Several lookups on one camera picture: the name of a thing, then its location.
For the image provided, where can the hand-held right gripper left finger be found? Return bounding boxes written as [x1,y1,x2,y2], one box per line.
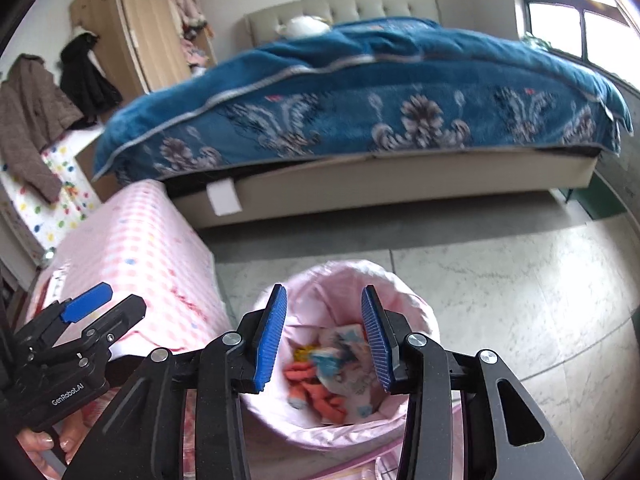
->
[70,284,288,480]

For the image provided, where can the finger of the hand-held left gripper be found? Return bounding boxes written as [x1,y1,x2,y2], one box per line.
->
[11,282,113,352]
[30,295,148,377]

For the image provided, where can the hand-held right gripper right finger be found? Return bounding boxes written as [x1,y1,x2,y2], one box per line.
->
[361,285,583,480]

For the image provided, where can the pink lined trash bin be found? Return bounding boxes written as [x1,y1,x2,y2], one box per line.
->
[239,259,463,480]

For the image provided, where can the orange peel scraps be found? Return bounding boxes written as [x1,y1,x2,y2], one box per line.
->
[284,345,348,424]

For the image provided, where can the person's left hand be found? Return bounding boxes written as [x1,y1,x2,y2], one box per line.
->
[16,407,103,480]

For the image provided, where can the printed paper wrapper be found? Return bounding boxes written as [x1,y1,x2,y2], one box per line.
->
[310,324,386,421]

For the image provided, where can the pink checkered table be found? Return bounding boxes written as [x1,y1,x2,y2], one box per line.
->
[25,181,251,480]

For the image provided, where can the dotted fabric wardrobe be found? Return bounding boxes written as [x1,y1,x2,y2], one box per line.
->
[0,132,101,266]

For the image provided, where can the wooden nightstand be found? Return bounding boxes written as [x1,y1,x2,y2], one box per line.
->
[75,126,123,203]

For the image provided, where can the white paper tag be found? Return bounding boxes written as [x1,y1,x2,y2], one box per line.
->
[206,181,243,217]

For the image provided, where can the beige upholstered bed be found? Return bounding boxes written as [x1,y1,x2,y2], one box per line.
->
[165,0,601,231]

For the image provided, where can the brown coat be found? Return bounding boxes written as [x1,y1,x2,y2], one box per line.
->
[0,55,84,205]

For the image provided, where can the black coat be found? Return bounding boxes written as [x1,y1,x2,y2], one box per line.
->
[59,27,123,118]

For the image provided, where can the wooden wardrobe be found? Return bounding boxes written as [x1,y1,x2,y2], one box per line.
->
[69,0,218,95]

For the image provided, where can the pink hanging clothes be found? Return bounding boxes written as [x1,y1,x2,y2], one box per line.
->
[165,0,211,68]

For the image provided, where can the white pillow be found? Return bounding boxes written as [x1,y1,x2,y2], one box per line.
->
[277,15,332,39]

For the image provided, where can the green potted plant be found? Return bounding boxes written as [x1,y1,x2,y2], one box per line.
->
[520,31,557,54]

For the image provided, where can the window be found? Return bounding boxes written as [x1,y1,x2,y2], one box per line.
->
[515,0,640,83]

